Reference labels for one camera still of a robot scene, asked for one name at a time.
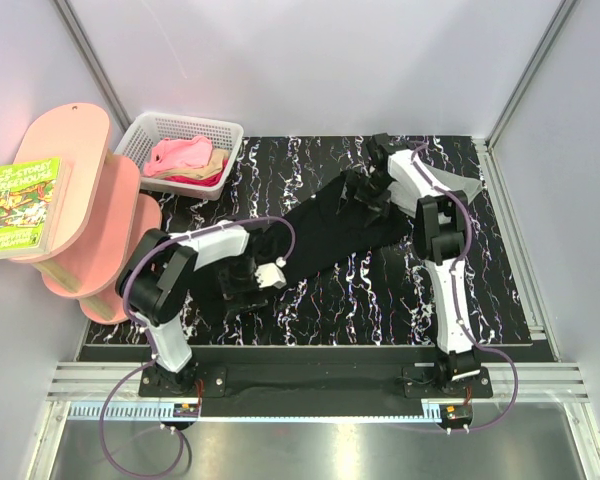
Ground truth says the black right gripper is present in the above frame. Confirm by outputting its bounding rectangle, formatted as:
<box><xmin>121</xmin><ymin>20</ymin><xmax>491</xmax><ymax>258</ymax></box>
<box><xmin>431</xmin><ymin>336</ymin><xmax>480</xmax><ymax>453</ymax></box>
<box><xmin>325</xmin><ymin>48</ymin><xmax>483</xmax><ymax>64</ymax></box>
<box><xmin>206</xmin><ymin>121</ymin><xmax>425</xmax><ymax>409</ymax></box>
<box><xmin>339</xmin><ymin>170</ymin><xmax>394</xmax><ymax>227</ymax></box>

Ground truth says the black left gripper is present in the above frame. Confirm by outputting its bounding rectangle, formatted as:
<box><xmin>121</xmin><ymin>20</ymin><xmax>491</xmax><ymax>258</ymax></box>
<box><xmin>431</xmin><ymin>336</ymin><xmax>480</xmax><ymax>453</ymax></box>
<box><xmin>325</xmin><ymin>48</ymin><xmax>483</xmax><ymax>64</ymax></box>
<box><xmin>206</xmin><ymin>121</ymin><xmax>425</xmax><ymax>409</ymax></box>
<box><xmin>215</xmin><ymin>255</ymin><xmax>268</xmax><ymax>320</ymax></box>

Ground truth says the black t shirt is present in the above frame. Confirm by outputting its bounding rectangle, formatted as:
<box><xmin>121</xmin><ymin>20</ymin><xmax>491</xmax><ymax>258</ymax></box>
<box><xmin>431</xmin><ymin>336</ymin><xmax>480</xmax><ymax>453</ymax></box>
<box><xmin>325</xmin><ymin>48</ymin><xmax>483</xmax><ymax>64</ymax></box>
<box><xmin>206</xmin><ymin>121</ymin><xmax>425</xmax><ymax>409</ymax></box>
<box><xmin>194</xmin><ymin>169</ymin><xmax>414</xmax><ymax>314</ymax></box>

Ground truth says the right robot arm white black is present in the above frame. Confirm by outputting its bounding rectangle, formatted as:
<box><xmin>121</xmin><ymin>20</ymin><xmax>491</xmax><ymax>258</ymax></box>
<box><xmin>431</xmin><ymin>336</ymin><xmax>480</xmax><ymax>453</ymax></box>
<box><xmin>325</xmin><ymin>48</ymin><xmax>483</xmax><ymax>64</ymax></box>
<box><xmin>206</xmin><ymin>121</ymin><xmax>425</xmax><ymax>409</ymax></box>
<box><xmin>338</xmin><ymin>133</ymin><xmax>481</xmax><ymax>397</ymax></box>

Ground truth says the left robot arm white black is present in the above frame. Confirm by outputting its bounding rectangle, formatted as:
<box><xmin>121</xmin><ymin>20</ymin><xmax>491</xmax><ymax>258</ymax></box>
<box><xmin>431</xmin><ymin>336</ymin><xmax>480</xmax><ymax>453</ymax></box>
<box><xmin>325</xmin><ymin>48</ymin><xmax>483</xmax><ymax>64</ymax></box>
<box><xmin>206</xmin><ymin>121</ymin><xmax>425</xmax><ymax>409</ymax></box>
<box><xmin>115</xmin><ymin>218</ymin><xmax>286</xmax><ymax>396</ymax></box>

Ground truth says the folded grey t shirt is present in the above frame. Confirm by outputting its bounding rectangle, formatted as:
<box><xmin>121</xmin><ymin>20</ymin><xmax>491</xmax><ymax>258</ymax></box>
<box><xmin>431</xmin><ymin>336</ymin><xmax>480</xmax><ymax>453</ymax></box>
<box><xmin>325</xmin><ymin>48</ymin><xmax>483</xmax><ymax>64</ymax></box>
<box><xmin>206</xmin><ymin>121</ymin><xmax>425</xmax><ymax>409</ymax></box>
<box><xmin>388</xmin><ymin>165</ymin><xmax>482</xmax><ymax>218</ymax></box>

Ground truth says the magenta garment in basket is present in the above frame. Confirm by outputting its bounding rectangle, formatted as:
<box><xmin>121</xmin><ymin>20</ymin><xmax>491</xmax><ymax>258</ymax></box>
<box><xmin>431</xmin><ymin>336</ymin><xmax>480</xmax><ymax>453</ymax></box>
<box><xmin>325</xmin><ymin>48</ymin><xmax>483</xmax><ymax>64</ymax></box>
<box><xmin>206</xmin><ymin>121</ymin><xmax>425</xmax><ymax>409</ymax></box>
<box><xmin>181</xmin><ymin>174</ymin><xmax>222</xmax><ymax>188</ymax></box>

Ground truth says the beige garment in basket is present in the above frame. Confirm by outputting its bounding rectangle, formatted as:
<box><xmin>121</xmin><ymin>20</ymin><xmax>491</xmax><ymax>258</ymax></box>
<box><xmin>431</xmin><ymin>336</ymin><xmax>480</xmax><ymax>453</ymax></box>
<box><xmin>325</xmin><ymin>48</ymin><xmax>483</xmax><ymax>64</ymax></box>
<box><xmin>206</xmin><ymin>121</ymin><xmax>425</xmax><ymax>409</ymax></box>
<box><xmin>165</xmin><ymin>149</ymin><xmax>229</xmax><ymax>183</ymax></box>

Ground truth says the white plastic laundry basket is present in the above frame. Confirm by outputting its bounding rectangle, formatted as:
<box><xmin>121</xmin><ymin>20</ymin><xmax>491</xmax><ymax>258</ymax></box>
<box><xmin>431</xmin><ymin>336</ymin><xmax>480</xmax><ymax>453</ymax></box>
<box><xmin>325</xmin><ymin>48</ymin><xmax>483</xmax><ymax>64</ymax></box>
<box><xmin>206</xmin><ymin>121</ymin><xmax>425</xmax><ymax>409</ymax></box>
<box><xmin>115</xmin><ymin>112</ymin><xmax>244</xmax><ymax>201</ymax></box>

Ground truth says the pink garment in basket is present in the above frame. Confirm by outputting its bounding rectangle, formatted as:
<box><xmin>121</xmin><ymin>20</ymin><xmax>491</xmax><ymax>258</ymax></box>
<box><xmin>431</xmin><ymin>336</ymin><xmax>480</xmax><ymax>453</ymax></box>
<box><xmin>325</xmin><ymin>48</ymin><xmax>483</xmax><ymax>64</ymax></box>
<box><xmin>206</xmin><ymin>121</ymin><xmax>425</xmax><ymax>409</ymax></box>
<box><xmin>143</xmin><ymin>135</ymin><xmax>213</xmax><ymax>177</ymax></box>

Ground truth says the pink tiered shelf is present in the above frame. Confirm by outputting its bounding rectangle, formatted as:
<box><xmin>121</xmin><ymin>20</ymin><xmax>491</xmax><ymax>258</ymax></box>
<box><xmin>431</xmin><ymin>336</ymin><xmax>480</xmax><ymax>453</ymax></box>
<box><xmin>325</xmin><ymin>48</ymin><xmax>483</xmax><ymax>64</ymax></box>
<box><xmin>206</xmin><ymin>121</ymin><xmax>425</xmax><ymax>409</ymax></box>
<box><xmin>15</xmin><ymin>103</ymin><xmax>162</xmax><ymax>325</ymax></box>

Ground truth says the green treehouse book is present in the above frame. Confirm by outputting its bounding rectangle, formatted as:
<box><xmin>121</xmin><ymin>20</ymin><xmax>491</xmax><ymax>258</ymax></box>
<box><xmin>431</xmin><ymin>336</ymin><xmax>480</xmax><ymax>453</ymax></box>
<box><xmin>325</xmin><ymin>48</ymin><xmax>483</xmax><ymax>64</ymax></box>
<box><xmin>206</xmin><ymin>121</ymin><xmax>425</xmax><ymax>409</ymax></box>
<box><xmin>0</xmin><ymin>157</ymin><xmax>72</xmax><ymax>260</ymax></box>

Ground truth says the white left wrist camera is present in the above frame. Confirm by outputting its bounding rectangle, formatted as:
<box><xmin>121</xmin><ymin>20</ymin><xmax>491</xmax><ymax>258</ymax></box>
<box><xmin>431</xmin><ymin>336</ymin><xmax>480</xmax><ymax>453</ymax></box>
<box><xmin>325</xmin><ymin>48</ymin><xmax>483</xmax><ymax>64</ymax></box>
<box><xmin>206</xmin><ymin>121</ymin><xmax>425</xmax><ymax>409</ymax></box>
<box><xmin>255</xmin><ymin>257</ymin><xmax>287</xmax><ymax>290</ymax></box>

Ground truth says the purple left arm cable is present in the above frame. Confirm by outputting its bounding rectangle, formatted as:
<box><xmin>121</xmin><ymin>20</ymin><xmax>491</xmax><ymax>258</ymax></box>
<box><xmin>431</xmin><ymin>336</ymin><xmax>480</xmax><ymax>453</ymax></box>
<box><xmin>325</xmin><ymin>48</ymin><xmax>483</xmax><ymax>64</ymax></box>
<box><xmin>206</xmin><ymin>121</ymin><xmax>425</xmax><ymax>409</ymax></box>
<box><xmin>97</xmin><ymin>216</ymin><xmax>296</xmax><ymax>477</ymax></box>

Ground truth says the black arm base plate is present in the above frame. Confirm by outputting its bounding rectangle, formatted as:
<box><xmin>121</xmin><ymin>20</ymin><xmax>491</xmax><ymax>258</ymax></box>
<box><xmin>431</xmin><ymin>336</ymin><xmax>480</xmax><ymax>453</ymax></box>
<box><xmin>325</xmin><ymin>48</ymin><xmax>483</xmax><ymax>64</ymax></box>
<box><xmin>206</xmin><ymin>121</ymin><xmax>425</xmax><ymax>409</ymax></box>
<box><xmin>139</xmin><ymin>346</ymin><xmax>493</xmax><ymax>419</ymax></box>

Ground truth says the aluminium frame rail front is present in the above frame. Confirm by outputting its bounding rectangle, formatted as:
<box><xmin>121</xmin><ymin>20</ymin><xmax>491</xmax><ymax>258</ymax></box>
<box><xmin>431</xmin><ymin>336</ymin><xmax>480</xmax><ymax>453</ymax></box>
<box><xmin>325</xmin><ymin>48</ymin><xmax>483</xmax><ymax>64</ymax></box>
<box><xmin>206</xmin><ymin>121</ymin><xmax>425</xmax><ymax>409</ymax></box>
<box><xmin>48</xmin><ymin>363</ymin><xmax>589</xmax><ymax>424</ymax></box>

